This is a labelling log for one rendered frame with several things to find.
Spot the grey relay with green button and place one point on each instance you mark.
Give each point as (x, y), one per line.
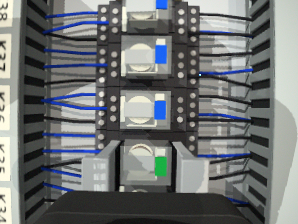
(145, 162)

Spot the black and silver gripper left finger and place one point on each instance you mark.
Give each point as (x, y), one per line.
(102, 172)

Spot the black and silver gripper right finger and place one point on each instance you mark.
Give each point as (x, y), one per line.
(189, 174)

